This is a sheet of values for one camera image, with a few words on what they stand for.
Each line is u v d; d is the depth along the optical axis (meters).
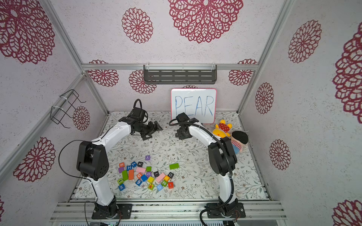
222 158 0.52
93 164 0.49
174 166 0.91
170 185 0.81
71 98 0.82
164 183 0.83
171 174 0.85
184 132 0.80
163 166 0.90
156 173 0.86
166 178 0.85
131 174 0.87
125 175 0.86
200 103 1.06
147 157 0.93
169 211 0.75
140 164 0.90
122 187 0.81
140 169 0.88
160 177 0.85
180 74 0.93
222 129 1.02
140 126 0.73
